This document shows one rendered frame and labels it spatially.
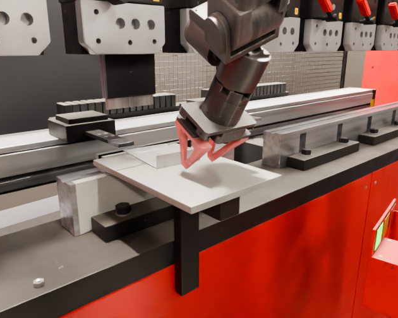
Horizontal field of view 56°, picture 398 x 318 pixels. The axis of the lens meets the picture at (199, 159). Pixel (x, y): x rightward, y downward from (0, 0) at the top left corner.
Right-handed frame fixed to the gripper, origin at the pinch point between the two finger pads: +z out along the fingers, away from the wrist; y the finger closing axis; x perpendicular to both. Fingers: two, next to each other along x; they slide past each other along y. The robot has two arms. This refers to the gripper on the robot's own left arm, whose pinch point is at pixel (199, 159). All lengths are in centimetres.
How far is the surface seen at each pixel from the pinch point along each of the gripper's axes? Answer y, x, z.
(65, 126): 6.8, -31.3, 18.0
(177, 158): 1.4, -3.0, 2.4
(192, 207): 10.3, 10.0, -4.0
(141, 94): -0.4, -18.5, 1.1
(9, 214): -18, -141, 193
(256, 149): -54, -21, 30
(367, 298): -32.5, 31.0, 20.6
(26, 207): -30, -142, 192
